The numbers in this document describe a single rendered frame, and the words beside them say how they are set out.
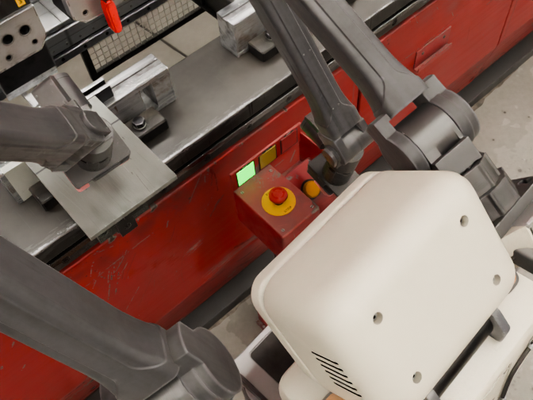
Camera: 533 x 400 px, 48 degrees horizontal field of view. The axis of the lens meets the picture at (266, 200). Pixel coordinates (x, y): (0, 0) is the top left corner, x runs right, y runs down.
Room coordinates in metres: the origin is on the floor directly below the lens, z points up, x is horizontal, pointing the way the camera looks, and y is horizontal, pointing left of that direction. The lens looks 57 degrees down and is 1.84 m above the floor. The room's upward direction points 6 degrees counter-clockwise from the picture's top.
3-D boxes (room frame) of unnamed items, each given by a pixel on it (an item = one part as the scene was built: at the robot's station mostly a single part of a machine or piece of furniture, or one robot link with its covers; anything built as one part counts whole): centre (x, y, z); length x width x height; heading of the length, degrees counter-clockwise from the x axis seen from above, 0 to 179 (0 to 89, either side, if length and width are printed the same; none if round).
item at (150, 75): (0.83, 0.34, 0.92); 0.39 x 0.06 x 0.10; 126
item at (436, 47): (1.27, -0.53, 0.59); 0.15 x 0.02 x 0.07; 126
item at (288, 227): (0.72, -0.06, 0.75); 0.20 x 0.16 x 0.18; 126
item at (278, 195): (0.69, -0.02, 0.79); 0.04 x 0.04 x 0.04
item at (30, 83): (0.79, 0.39, 1.13); 0.10 x 0.02 x 0.10; 126
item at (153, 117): (0.77, 0.32, 0.89); 0.30 x 0.05 x 0.03; 126
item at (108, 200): (0.68, 0.30, 1.00); 0.26 x 0.18 x 0.01; 36
